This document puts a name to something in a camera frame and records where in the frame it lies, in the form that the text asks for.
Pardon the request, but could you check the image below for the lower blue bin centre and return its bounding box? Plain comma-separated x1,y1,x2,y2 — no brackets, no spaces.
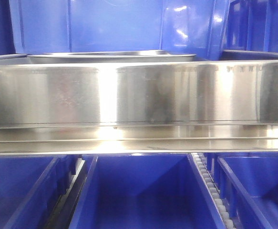
70,155,225,229

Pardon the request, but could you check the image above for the blue plastic crate right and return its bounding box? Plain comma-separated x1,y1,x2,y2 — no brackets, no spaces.
224,0,278,52

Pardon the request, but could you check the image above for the roller track strip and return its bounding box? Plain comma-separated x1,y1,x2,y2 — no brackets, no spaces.
190,153,236,229

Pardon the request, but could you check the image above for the blue bin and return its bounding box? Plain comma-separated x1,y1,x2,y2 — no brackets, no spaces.
70,155,225,229
217,155,278,229
0,156,68,229

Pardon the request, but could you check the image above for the stainless steel shelf front rail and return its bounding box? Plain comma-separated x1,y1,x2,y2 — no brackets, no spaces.
0,60,278,155

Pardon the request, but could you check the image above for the large blue plastic crate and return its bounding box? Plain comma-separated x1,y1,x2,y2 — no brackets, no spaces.
9,0,230,60

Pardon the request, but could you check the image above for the lower blue bin left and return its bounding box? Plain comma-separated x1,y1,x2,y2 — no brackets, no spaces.
0,156,68,229

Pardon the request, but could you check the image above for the grey plastic tray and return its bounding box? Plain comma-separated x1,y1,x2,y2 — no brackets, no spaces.
0,54,207,65

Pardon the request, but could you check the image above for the lower blue bin right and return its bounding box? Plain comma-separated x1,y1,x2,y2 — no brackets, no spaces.
217,155,278,229

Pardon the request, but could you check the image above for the silver metal tray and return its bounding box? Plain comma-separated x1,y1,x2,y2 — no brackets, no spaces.
28,50,196,64

